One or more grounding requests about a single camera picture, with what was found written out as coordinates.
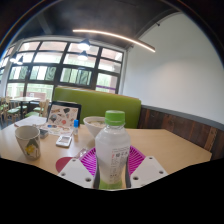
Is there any white bowl of noodle soup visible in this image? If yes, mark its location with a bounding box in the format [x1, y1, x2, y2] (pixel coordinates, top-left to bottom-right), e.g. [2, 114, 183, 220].
[82, 115, 107, 138]

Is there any small blue-capped bottle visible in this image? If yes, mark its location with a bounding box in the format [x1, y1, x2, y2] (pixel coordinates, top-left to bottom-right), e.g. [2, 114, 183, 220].
[72, 119, 80, 136]

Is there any long curved ceiling light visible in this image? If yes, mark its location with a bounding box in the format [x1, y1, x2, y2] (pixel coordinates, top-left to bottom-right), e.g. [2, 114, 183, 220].
[72, 28, 157, 54]

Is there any group of green-seated wooden chairs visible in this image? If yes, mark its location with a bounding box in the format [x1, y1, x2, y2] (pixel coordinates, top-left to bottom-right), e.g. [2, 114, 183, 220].
[0, 96, 51, 125]

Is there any small white flat device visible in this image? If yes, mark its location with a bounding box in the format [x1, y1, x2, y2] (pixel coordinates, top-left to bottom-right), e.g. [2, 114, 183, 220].
[55, 134, 73, 148]

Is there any light wooden dining table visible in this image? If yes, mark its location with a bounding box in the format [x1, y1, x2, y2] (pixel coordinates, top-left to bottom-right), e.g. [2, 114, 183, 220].
[9, 96, 41, 118]

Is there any black sticker-covered laptop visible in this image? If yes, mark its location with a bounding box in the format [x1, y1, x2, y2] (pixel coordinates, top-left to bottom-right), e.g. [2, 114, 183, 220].
[46, 100, 83, 129]

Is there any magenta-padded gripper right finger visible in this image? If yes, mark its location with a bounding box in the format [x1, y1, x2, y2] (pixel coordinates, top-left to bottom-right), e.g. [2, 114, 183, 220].
[125, 145, 168, 190]

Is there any green upholstered bench backrest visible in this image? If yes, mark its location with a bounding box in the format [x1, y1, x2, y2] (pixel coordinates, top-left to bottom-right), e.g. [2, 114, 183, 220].
[52, 85, 143, 130]

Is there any black-framed window wall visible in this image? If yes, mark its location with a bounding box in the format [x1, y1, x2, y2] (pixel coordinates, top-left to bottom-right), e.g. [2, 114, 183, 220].
[0, 36, 126, 101]

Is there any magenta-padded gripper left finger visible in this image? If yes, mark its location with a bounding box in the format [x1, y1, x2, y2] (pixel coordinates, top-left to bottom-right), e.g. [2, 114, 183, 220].
[57, 147, 99, 190]

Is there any white mug with yellow print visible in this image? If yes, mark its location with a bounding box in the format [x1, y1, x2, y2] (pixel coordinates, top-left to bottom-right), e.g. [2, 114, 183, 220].
[14, 125, 42, 161]

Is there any group of pendant lamps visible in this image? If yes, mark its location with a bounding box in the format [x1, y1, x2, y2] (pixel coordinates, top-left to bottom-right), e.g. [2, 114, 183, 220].
[9, 38, 93, 66]

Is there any colourful sticker sheet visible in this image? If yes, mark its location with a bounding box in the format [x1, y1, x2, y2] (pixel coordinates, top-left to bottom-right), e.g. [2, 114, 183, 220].
[46, 124, 74, 137]

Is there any white paper sheet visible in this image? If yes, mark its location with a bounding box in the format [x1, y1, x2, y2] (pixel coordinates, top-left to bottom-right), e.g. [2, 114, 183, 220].
[13, 115, 48, 128]

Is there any green-capped clear drink bottle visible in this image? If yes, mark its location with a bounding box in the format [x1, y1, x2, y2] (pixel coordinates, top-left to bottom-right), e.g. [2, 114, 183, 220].
[94, 109, 132, 191]

